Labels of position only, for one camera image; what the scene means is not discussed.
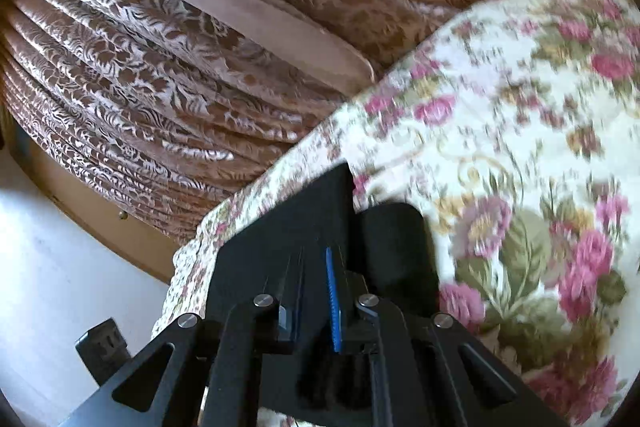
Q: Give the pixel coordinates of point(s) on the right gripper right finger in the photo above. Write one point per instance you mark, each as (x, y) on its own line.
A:
(424, 371)

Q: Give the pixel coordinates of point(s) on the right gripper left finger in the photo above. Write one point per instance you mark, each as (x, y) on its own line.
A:
(201, 372)

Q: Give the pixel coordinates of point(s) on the black pants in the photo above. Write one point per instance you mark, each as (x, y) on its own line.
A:
(388, 244)

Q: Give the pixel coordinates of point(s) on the brown floral curtain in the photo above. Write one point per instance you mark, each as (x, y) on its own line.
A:
(166, 111)

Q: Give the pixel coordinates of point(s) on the black wall socket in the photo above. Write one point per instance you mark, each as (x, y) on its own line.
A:
(103, 351)

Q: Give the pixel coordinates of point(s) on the plain brown curtain band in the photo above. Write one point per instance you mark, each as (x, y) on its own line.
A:
(309, 48)

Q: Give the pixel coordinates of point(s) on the floral bedspread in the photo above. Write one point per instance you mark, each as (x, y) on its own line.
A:
(515, 132)

